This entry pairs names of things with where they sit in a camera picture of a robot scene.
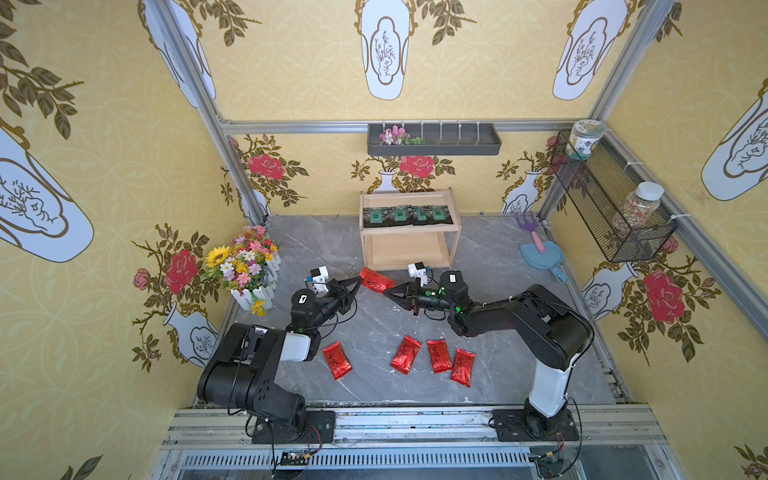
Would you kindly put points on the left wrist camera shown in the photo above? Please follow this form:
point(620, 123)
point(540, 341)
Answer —
point(318, 280)

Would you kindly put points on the pink flowers in tray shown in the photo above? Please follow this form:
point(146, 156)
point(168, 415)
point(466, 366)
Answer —
point(397, 135)

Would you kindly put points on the purple pink toy rake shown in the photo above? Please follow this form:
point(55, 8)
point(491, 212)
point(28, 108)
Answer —
point(528, 221)

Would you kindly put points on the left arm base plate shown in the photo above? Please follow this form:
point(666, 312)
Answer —
point(314, 427)

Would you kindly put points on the flower bouquet in white planter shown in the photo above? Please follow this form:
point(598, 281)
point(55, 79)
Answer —
point(248, 268)

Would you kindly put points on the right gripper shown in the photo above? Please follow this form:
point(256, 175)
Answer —
point(412, 297)

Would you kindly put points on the red tea bag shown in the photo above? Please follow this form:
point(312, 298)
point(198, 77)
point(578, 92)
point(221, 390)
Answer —
point(406, 354)
point(376, 281)
point(337, 360)
point(463, 365)
point(440, 357)

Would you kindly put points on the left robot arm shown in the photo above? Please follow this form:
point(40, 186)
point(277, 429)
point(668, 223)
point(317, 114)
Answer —
point(241, 374)

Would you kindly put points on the small connector right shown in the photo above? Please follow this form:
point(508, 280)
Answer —
point(548, 466)

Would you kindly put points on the wooden two-tier shelf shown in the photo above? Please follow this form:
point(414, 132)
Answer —
point(389, 248)

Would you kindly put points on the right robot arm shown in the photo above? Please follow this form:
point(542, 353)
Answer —
point(556, 334)

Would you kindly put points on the patterned lidded jar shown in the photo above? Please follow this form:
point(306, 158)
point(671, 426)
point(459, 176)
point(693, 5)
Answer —
point(585, 134)

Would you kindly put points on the black wire wall basket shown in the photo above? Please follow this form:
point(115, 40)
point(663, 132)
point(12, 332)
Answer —
point(598, 188)

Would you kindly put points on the small circuit board left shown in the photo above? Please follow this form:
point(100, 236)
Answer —
point(294, 459)

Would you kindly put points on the glass jar of sprinkles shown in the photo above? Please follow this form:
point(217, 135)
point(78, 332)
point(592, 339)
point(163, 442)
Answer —
point(638, 207)

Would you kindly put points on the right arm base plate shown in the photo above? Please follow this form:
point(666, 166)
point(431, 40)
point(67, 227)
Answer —
point(510, 427)

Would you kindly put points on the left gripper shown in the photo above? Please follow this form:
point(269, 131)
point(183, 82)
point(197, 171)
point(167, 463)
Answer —
point(342, 290)

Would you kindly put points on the grey wall tray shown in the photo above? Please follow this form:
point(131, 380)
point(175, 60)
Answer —
point(442, 138)

